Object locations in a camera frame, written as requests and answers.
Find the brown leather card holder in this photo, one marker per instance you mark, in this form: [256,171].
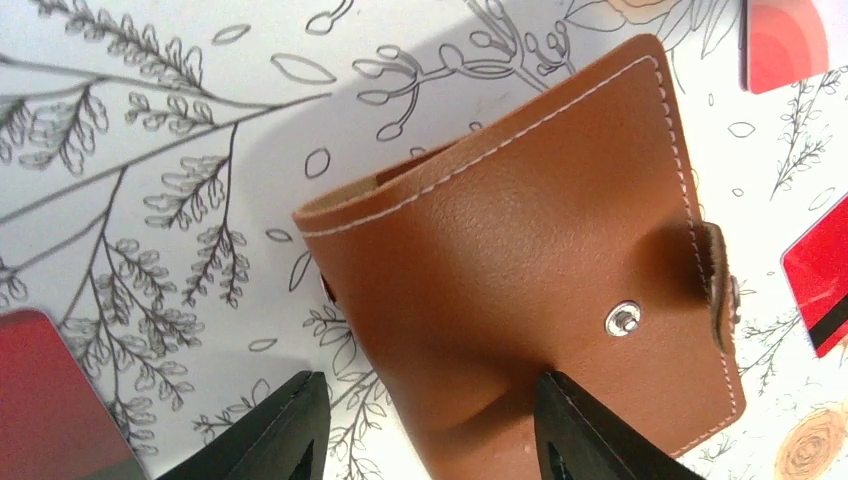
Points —
[565,236]

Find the red card centre pile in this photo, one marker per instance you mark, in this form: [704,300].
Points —
[815,266]

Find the red card upper left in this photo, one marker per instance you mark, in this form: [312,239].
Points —
[53,424]

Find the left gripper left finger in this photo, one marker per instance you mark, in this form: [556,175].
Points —
[284,437]

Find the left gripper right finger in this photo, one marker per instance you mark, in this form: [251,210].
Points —
[579,438]

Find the white card red circle top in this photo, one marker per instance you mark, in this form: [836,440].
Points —
[792,40]

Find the floral patterned table mat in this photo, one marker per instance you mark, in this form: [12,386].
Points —
[152,153]

